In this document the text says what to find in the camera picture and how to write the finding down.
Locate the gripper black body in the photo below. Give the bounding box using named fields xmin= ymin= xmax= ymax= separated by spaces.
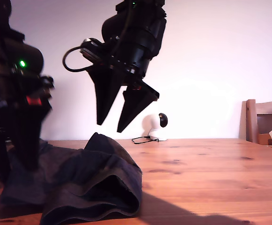
xmin=0 ymin=70 xmax=51 ymax=132
xmin=81 ymin=45 xmax=160 ymax=99

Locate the dark grey underwear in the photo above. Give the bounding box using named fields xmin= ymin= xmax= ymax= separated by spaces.
xmin=0 ymin=132 xmax=143 ymax=225

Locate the wooden chair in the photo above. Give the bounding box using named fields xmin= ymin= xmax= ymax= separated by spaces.
xmin=238 ymin=98 xmax=272 ymax=145

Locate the orange-brown box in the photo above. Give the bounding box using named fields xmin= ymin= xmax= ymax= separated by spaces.
xmin=257 ymin=133 xmax=272 ymax=145

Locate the white round security camera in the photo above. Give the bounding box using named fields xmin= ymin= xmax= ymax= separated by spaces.
xmin=142 ymin=112 xmax=169 ymax=142

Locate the black power cable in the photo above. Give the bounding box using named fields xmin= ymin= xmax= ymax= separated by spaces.
xmin=131 ymin=135 xmax=160 ymax=145

